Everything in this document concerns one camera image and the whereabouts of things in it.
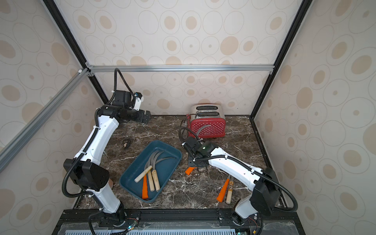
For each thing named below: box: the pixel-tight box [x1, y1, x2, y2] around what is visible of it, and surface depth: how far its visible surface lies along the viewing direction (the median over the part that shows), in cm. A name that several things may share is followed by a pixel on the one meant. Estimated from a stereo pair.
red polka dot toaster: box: [186, 103, 227, 140], surface depth 99 cm
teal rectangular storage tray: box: [119, 140, 183, 203], surface depth 92 cm
